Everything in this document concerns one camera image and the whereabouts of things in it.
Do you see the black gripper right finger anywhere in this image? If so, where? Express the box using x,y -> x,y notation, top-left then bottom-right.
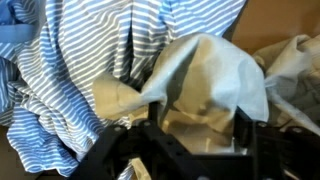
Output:
233,106 -> 320,180

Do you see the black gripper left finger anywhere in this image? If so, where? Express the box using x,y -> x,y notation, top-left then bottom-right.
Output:
71,101 -> 254,180

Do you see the grey cloth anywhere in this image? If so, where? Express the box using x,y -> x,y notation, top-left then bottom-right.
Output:
92,32 -> 320,180

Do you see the blue white striped shirt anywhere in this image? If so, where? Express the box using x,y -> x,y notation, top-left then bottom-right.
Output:
0,0 -> 248,180

